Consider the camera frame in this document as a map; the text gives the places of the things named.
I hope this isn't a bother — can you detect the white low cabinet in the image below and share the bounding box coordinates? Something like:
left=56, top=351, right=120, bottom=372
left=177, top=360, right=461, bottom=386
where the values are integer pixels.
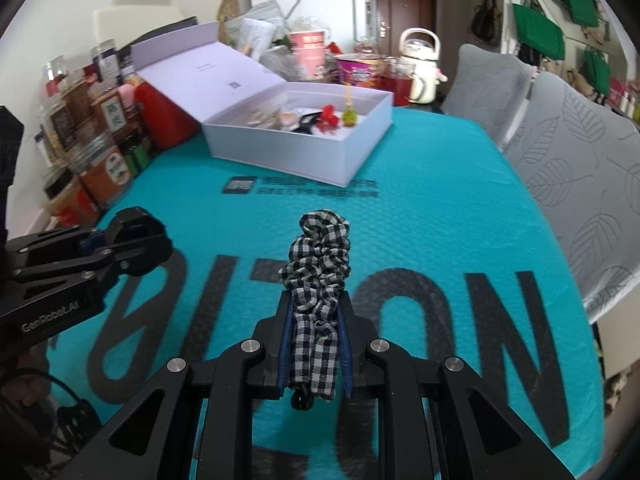
left=595, top=310, right=640, bottom=381

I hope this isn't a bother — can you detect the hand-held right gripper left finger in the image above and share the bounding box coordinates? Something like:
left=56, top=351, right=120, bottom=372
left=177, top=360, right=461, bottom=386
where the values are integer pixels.
left=60, top=292, right=296, bottom=480

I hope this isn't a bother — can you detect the white gift box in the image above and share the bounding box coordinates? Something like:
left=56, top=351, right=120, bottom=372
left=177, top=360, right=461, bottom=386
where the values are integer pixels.
left=131, top=21, right=394, bottom=186

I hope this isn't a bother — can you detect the group of spice jars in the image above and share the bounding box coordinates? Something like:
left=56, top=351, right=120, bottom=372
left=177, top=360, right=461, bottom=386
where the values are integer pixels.
left=37, top=40, right=153, bottom=228

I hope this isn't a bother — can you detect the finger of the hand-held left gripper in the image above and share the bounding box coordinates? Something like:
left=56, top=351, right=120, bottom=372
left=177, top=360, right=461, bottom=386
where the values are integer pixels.
left=12, top=249, right=130, bottom=303
left=5, top=227, right=108, bottom=272

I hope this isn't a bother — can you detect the teal printed table mat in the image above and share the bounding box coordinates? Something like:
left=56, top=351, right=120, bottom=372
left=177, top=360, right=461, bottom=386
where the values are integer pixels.
left=45, top=105, right=606, bottom=480

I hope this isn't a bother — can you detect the yellow green hair stick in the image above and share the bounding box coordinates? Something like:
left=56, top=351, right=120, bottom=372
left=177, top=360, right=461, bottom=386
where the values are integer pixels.
left=341, top=86, right=357, bottom=127

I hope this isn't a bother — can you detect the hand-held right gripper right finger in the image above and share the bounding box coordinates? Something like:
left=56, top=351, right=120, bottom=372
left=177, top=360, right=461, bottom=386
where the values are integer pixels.
left=337, top=304, right=571, bottom=480

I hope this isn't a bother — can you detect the black white checkered scrunchie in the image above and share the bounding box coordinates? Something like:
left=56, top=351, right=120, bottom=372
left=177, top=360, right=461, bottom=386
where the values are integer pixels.
left=277, top=208, right=353, bottom=403

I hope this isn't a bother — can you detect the red canister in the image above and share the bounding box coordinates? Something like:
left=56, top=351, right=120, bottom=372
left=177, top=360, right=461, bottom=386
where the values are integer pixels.
left=135, top=80, right=203, bottom=150

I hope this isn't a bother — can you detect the pink paper cup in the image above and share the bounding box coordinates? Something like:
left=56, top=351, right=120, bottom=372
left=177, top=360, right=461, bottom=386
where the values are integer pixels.
left=287, top=30, right=328, bottom=81

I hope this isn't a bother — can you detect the woven straw fan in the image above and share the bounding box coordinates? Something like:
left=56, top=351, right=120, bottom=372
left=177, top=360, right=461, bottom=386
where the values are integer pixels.
left=216, top=0, right=241, bottom=43

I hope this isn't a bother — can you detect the black hanging bag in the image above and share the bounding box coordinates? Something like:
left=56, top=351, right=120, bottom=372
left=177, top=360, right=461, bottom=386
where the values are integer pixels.
left=471, top=0, right=502, bottom=43

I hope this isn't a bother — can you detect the black hair claw clip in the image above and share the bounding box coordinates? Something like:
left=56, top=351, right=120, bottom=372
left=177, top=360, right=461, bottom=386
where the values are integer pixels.
left=290, top=112, right=318, bottom=135

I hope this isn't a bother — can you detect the glass mug of red tea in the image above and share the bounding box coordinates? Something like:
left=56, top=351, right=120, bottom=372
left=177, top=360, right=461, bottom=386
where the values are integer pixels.
left=380, top=60, right=416, bottom=107

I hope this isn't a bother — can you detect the brown door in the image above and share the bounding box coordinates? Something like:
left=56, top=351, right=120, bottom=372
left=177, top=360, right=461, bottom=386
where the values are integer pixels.
left=374, top=0, right=441, bottom=56

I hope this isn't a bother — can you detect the large green tote bag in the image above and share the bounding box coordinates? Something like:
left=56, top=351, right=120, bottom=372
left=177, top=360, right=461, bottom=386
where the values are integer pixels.
left=512, top=2, right=566, bottom=61

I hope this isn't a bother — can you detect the crumpled paper packaging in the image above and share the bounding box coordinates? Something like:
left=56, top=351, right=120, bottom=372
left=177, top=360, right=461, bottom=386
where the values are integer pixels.
left=225, top=2, right=288, bottom=61

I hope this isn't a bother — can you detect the white fridge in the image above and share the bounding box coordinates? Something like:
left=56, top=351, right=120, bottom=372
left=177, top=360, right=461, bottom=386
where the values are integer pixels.
left=249, top=0, right=368, bottom=56

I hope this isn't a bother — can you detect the white electric kettle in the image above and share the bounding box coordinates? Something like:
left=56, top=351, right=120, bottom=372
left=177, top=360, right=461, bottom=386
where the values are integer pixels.
left=398, top=27, right=442, bottom=103

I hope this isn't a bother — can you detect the grey leaf-pattern covered chair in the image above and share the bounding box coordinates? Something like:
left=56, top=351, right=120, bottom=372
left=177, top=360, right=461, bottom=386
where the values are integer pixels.
left=505, top=71, right=640, bottom=321
left=442, top=44, right=531, bottom=131

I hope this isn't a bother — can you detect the purple instant noodle bowl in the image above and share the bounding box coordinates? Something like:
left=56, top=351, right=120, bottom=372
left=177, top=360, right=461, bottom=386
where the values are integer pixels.
left=334, top=52, right=383, bottom=86

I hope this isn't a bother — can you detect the row of bottles and jars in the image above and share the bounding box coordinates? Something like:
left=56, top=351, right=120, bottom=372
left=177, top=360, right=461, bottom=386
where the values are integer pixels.
left=607, top=77, right=640, bottom=126

